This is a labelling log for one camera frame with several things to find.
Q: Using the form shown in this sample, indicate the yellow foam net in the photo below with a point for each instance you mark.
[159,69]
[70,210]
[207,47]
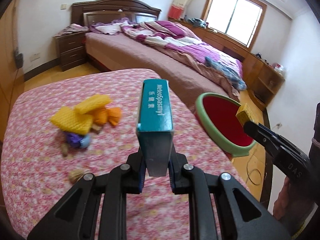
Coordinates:
[78,119]

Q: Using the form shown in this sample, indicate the purple patchwork quilt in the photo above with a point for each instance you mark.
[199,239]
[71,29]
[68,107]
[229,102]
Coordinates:
[178,38]

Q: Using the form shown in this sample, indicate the dark wooden headboard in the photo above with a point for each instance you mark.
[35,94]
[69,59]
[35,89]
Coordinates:
[87,13]

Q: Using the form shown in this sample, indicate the wooden cabinet row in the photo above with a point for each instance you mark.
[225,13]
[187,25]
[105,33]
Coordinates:
[262,80]

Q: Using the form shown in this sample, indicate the blue plaid cloth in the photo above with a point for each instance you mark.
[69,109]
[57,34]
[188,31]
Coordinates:
[232,76]

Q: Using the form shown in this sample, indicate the black charger on wall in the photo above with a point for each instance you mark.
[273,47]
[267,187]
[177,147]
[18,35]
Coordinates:
[19,61]

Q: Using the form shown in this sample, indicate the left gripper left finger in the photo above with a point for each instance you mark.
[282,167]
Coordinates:
[95,206]

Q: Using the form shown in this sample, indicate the dark wooden nightstand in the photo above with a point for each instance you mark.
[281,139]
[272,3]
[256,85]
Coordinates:
[71,50]

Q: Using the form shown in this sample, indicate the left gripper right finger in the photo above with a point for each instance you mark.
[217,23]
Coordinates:
[219,206]

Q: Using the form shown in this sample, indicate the teal white medicine box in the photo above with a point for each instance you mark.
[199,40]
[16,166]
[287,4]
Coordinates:
[155,127]

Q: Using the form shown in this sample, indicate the wooden wardrobe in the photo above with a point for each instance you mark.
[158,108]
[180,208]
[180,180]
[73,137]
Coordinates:
[12,80]

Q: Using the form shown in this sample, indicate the person's right hand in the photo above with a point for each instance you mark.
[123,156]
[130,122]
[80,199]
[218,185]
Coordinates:
[292,208]

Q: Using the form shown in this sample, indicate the red bin green rim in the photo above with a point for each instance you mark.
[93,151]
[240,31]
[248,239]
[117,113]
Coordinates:
[216,114]

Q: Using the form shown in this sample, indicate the blue clothes on cabinet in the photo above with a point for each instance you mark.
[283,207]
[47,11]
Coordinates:
[197,22]

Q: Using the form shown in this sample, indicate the purple blue wrapper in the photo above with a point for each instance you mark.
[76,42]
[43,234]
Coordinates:
[77,141]

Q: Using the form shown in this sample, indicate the folded clothes on nightstand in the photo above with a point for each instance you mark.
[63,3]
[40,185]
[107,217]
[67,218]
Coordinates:
[72,29]

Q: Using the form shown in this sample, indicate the large bed brown sheet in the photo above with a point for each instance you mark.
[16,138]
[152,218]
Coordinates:
[118,52]

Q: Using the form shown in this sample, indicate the wooden framed window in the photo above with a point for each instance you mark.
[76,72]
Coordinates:
[240,20]

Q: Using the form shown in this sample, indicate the white purple frilled pillow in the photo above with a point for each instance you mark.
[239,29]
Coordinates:
[112,28]

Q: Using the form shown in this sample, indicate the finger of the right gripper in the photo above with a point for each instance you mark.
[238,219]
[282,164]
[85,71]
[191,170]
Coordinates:
[263,135]

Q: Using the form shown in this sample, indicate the yellow small box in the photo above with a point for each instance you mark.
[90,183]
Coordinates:
[245,114]

